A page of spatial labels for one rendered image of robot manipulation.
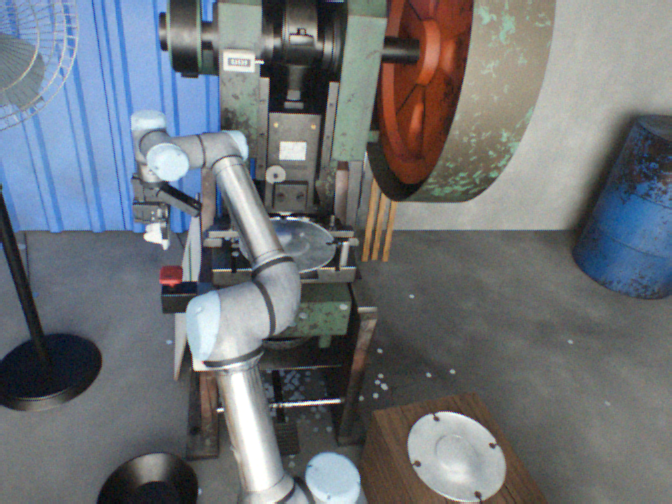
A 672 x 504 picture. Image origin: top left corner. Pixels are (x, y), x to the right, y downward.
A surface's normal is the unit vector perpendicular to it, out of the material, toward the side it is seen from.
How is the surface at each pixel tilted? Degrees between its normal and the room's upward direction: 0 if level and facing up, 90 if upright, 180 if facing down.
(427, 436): 0
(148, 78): 90
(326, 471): 7
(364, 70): 90
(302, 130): 90
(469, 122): 95
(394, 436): 0
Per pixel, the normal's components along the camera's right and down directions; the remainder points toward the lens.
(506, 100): 0.18, 0.56
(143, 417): 0.12, -0.81
